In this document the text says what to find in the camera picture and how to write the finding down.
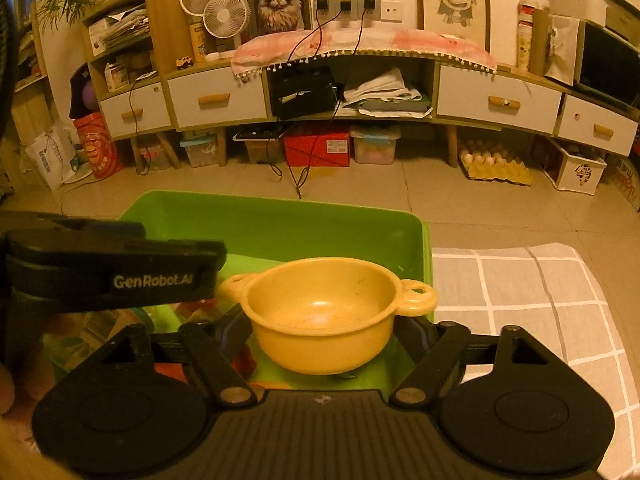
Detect folded clothes pile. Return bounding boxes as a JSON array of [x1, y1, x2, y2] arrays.
[[342, 67, 434, 119]]

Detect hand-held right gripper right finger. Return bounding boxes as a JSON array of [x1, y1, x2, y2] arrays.
[[388, 315, 564, 408]]

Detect green plastic bin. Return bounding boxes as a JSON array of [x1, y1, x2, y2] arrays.
[[44, 189, 432, 397]]

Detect black power cable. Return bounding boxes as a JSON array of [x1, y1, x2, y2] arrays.
[[294, 7, 374, 199], [282, 7, 327, 69]]

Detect framed cartoon drawing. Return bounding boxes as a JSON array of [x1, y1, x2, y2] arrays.
[[415, 0, 491, 52]]

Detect white cabinet drawer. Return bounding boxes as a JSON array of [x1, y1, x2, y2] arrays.
[[98, 81, 174, 141], [166, 67, 269, 129], [436, 64, 564, 134], [556, 93, 639, 157]]

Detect tall printed bottle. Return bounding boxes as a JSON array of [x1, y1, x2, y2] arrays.
[[517, 0, 539, 72]]

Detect black bag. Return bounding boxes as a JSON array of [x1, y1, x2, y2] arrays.
[[269, 67, 336, 119]]

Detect black microwave oven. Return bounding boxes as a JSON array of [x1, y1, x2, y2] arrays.
[[572, 19, 640, 112]]

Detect red shoe box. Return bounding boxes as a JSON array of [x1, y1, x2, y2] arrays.
[[283, 127, 351, 167]]

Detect stack of papers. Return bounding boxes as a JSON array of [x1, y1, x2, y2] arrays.
[[89, 4, 152, 52]]

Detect person's yellow clothing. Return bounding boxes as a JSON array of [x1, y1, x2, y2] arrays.
[[0, 409, 77, 480]]

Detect grey checked blanket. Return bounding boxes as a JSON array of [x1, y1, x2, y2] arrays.
[[430, 242, 640, 480]]

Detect white printed tote bag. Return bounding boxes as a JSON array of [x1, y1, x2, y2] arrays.
[[544, 14, 582, 87]]

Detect clear plastic storage box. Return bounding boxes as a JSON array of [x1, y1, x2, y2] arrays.
[[349, 124, 402, 165]]

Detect black keyboard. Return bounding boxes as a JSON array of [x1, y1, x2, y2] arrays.
[[232, 127, 292, 142]]

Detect egg tray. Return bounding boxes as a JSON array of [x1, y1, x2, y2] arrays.
[[458, 138, 534, 187]]

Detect red printed drum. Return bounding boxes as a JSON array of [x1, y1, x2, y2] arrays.
[[73, 112, 125, 181]]

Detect framed cat portrait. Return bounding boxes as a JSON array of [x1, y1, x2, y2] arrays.
[[243, 0, 314, 37]]

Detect white carved crate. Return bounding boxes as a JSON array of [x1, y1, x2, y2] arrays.
[[547, 137, 608, 197]]

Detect white plastic bag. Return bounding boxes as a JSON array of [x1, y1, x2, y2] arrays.
[[24, 119, 77, 192]]

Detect blue lid storage box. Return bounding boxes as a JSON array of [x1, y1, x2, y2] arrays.
[[179, 132, 220, 169]]

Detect yellow can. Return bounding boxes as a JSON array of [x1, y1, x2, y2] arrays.
[[188, 22, 209, 64]]

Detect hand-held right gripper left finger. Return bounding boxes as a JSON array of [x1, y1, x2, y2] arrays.
[[64, 306, 257, 408]]

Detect yellow toy pot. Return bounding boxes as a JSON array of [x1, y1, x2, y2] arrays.
[[219, 257, 440, 377]]

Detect small red toy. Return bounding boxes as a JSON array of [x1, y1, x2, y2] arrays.
[[234, 344, 257, 377]]

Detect pink table runner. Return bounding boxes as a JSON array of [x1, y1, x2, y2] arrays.
[[232, 29, 499, 82]]

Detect small brown cardboard box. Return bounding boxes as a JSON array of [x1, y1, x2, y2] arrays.
[[244, 138, 286, 164]]

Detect long wooden cabinet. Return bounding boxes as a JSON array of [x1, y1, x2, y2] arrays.
[[81, 0, 640, 160]]

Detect white appliance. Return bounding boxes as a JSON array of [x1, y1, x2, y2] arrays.
[[547, 0, 612, 24]]

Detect wall power outlets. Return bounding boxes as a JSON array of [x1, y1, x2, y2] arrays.
[[312, 0, 381, 19]]

